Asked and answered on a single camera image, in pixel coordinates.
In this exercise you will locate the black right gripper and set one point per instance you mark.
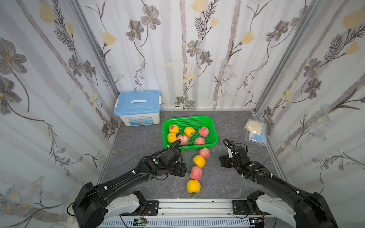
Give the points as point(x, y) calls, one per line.
point(226, 161)

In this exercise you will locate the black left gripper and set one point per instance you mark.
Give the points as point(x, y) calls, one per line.
point(178, 173)

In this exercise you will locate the pink peach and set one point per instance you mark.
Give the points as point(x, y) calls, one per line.
point(203, 132)
point(184, 139)
point(199, 141)
point(204, 152)
point(196, 173)

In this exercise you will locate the yellow peach with red blush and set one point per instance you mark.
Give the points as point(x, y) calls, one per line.
point(174, 129)

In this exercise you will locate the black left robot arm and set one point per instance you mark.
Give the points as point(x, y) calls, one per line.
point(95, 203)

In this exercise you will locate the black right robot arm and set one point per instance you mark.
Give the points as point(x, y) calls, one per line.
point(296, 207)

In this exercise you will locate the green plastic perforated basket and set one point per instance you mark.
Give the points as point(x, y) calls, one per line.
point(196, 122)

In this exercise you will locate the blue face mask pack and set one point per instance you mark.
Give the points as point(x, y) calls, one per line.
point(255, 138)

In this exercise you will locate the yellow peach bottom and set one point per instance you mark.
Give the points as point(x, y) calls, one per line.
point(193, 187)

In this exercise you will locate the clear bag of white gloves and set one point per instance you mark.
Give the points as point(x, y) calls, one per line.
point(256, 127)

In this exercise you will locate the blue lid storage box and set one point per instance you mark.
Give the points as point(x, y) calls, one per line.
point(139, 108)

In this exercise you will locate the small green circuit board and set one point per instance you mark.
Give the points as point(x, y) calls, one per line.
point(140, 222)

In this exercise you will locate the aluminium front rail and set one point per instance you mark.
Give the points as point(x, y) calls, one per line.
point(190, 207)

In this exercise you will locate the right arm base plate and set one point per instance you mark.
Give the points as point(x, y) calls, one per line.
point(244, 208)

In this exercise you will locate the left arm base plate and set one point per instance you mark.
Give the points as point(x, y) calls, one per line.
point(150, 208)

